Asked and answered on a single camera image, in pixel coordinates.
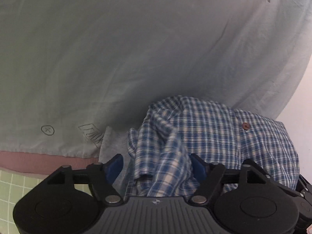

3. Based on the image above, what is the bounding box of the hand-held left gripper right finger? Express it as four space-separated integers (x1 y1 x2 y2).
191 153 278 206

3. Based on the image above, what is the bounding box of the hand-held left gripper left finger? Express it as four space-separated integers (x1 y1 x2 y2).
41 154 124 206

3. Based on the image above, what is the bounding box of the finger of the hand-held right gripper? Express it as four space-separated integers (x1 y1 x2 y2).
294 174 312 230

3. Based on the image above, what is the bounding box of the blue plaid shirt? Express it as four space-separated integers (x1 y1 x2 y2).
124 96 301 198

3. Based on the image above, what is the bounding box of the pink fabric band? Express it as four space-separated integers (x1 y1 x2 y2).
0 150 103 176

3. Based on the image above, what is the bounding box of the green grid mat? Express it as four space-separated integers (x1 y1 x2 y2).
0 168 49 234

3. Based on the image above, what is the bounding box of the grey carrot print sheet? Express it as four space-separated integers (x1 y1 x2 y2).
0 0 312 159

